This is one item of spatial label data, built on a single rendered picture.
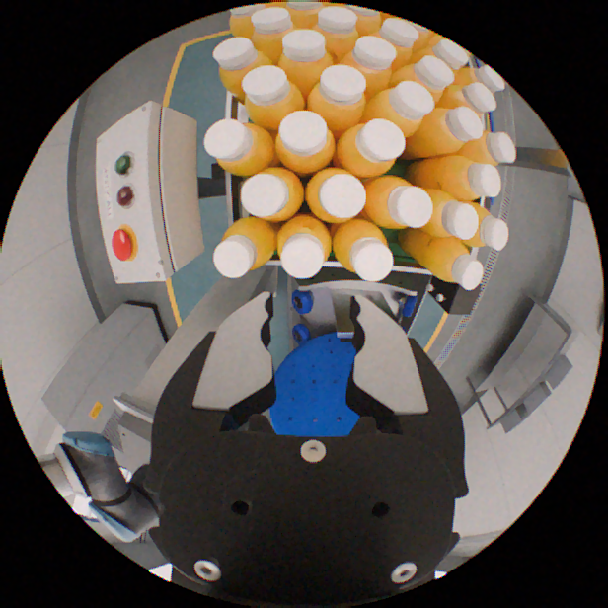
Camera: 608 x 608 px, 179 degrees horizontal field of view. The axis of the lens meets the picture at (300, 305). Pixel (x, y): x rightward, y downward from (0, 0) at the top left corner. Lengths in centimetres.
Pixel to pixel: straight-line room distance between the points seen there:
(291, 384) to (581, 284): 351
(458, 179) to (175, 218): 33
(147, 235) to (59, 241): 258
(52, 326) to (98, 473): 241
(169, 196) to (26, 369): 268
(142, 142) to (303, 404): 35
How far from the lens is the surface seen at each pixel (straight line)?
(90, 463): 47
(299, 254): 18
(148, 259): 23
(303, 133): 18
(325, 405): 28
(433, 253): 28
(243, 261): 19
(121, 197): 23
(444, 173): 29
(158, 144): 24
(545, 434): 373
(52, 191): 281
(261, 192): 17
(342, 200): 17
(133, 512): 54
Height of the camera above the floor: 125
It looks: 58 degrees down
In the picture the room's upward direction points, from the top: 175 degrees counter-clockwise
